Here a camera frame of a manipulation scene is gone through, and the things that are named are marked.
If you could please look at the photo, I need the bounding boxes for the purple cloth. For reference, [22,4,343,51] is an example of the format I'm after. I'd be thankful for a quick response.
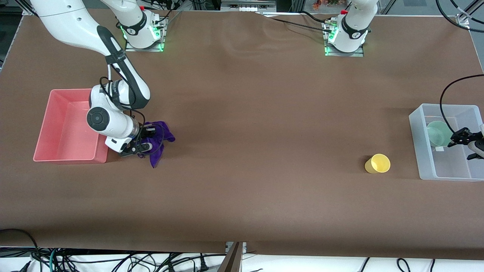
[141,121,176,168]

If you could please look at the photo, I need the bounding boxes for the green ceramic bowl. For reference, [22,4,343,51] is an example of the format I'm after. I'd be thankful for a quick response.
[427,121,455,148]

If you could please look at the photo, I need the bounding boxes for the yellow plastic cup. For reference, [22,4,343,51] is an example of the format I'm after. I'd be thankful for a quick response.
[364,153,391,174]

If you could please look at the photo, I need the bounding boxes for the translucent plastic bin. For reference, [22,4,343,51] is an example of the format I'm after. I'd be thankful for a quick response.
[409,104,484,182]

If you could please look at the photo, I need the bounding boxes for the pink plastic bin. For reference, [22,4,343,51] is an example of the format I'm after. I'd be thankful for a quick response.
[33,89,110,164]

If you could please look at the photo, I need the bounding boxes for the grey power strip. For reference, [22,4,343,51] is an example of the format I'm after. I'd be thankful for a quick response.
[220,0,277,12]

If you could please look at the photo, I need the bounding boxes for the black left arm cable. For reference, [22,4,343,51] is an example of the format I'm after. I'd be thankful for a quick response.
[436,0,484,134]

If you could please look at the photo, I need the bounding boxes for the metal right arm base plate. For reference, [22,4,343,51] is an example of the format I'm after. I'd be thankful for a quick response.
[125,17,166,52]

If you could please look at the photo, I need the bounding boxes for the black tangled floor cable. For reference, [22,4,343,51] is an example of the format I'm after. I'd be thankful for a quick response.
[57,251,212,272]

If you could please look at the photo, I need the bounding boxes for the black looped floor cable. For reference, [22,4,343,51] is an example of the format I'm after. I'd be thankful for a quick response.
[0,228,43,272]

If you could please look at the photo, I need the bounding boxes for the metal table post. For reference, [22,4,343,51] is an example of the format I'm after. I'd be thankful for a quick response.
[219,242,243,272]

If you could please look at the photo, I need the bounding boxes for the black cable on table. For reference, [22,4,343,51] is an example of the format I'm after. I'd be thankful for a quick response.
[257,11,335,32]

